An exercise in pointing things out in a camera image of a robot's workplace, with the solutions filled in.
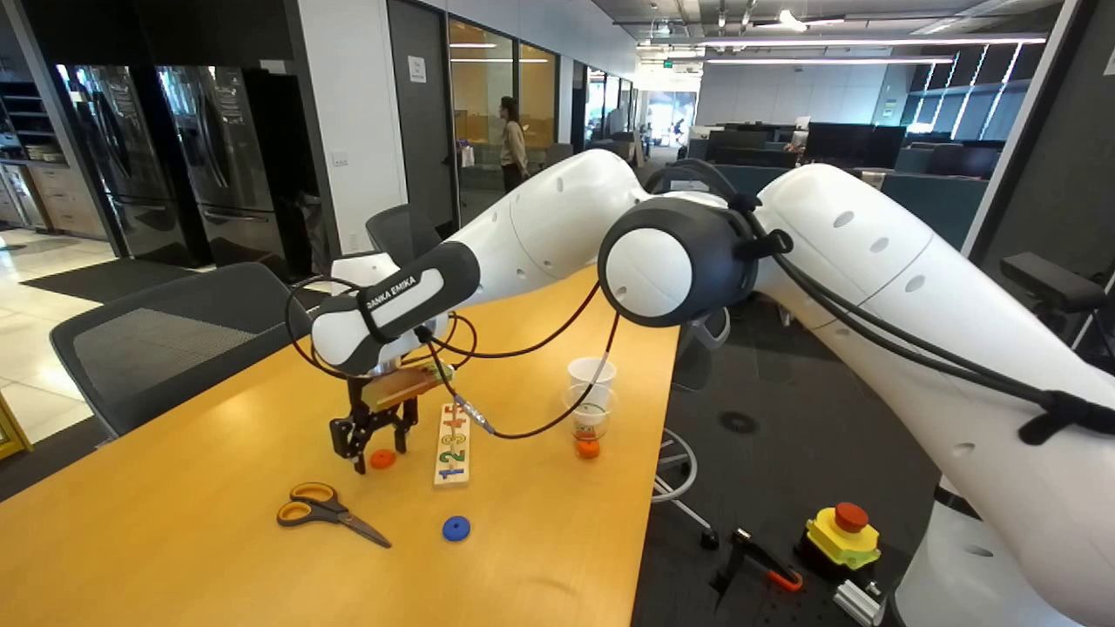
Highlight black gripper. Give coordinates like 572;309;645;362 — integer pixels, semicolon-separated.
330;402;417;472

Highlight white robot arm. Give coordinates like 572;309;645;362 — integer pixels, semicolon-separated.
311;151;1115;627

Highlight clear plastic cup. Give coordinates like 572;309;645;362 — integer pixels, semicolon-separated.
572;405;611;460

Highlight white paper cup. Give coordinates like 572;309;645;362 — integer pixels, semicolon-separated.
568;355;618;406

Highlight wooden number peg board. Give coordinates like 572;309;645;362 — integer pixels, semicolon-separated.
434;405;470;489

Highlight grey office chair right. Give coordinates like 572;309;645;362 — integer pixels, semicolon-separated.
365;204;444;263

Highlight grey office chair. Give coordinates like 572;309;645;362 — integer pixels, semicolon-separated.
365;204;444;263
49;260;311;434

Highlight grey office chair left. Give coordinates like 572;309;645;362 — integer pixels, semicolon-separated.
49;260;311;434

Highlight person in dark clothes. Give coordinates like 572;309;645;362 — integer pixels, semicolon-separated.
498;97;531;193

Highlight orange black hand tool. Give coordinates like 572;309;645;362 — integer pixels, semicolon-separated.
712;531;804;596

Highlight yellow red emergency button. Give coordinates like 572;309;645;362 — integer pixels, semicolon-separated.
804;500;883;572

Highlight orange handled scissors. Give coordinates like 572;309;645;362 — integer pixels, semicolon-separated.
276;482;387;547

